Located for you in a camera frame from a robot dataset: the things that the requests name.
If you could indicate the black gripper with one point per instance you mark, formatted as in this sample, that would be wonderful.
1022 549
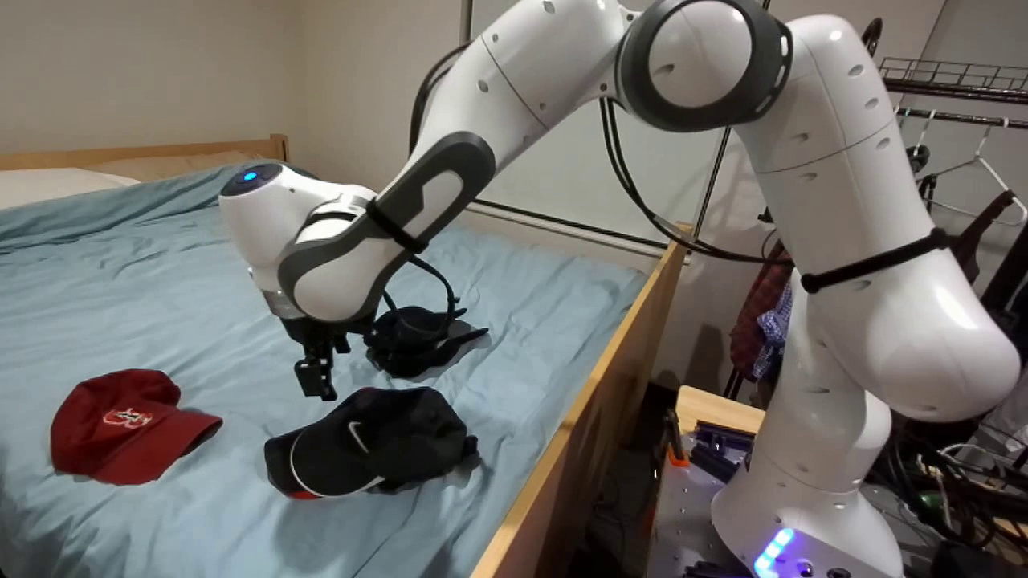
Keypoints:
319 344

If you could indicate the black Nike cap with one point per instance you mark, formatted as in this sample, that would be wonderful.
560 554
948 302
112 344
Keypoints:
373 442

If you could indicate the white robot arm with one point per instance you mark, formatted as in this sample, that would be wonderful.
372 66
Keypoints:
883 316

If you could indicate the light blue bed sheet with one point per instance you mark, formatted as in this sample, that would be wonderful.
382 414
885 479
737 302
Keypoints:
215 321

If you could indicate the red Stanford cap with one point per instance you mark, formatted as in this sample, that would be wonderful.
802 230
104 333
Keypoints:
128 427

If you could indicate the white pillow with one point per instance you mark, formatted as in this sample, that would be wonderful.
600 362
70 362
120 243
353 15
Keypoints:
40 186

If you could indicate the wooden side table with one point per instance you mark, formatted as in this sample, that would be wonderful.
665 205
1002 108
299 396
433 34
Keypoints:
700 405

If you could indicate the clothes rack with hangers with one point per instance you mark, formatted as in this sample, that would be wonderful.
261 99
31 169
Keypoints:
965 126

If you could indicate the black cap with strap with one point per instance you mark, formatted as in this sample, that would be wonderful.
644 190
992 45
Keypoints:
412 342

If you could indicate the wooden bed frame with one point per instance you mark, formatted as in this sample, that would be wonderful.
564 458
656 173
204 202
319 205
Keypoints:
579 418

